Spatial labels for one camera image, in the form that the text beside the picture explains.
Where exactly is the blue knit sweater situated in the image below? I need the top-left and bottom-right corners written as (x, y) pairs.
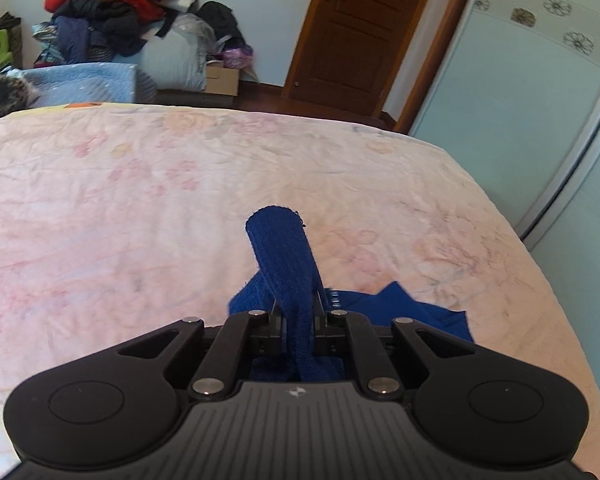
top-left (228, 206), bottom-right (474, 382)

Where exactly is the dark clothes pile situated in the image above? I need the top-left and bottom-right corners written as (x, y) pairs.
top-left (32, 0), bottom-right (247, 66)

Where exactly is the pink floral bed sheet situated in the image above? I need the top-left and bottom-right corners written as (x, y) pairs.
top-left (0, 104), bottom-right (600, 477)

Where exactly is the pale wardrobe sliding door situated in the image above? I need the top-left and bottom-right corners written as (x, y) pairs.
top-left (413, 0), bottom-right (600, 387)

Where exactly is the light blue folded blanket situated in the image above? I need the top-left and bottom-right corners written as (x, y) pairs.
top-left (22, 63), bottom-right (157, 107)

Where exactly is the cardboard box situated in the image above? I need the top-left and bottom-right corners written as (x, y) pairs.
top-left (204, 63), bottom-right (240, 98)

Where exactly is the purple bag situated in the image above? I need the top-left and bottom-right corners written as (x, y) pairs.
top-left (222, 44), bottom-right (253, 70)

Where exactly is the brown wooden door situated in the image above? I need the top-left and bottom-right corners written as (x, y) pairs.
top-left (280, 0), bottom-right (468, 133)

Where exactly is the clear plastic bag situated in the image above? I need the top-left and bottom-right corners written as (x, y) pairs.
top-left (173, 13), bottom-right (216, 55)

